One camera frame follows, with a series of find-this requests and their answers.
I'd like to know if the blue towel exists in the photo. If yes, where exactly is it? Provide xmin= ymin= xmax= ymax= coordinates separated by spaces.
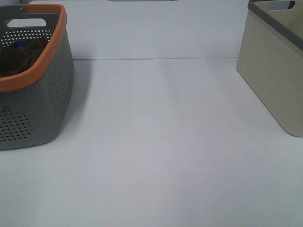
xmin=11 ymin=39 xmax=32 ymax=50

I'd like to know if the brown towel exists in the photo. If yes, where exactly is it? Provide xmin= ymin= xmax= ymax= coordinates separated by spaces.
xmin=0 ymin=37 xmax=48 ymax=78

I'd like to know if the beige bin with grey rim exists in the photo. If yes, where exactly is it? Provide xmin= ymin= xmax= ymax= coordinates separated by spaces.
xmin=236 ymin=0 xmax=303 ymax=137

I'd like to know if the grey basket with orange rim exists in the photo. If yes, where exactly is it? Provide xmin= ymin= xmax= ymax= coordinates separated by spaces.
xmin=0 ymin=4 xmax=74 ymax=150

